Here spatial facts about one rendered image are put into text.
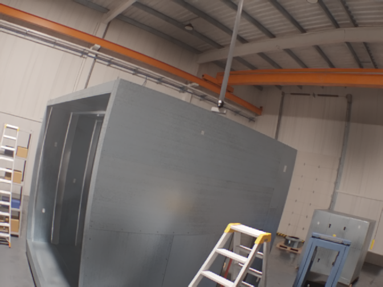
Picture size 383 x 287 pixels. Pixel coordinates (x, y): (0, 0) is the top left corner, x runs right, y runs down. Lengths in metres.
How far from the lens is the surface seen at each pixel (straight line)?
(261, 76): 12.01
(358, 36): 9.33
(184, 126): 2.33
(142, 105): 2.11
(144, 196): 2.22
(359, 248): 8.53
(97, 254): 2.21
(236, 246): 2.51
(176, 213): 2.44
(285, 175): 3.63
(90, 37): 10.68
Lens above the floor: 2.76
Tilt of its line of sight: 2 degrees up
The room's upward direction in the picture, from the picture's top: 13 degrees clockwise
